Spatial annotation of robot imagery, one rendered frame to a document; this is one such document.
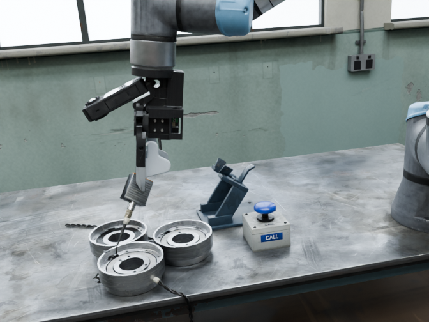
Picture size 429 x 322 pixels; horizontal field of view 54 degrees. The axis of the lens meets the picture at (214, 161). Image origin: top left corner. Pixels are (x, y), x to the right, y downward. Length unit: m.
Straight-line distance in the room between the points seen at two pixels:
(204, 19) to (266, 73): 1.76
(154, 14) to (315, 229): 0.49
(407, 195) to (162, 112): 0.48
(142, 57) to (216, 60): 1.66
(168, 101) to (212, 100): 1.64
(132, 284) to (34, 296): 0.16
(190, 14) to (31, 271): 0.51
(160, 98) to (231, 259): 0.30
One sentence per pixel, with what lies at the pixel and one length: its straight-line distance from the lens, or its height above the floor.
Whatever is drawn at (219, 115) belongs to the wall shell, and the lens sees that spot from 2.37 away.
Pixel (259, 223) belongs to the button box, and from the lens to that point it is 0.76.
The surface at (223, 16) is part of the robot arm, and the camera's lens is 0.66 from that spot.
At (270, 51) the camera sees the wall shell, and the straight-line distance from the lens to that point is 2.41.
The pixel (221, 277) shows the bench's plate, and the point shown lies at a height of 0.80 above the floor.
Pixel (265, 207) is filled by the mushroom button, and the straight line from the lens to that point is 0.75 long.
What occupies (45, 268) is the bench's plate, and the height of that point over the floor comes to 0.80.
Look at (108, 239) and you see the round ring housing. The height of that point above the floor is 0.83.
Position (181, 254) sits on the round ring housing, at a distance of 0.72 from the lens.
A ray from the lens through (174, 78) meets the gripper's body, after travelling 0.71.
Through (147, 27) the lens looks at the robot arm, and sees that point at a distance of 0.68.
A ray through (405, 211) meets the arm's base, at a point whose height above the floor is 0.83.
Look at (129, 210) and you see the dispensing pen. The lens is 0.74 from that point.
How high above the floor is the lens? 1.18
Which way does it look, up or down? 17 degrees down
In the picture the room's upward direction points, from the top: 4 degrees counter-clockwise
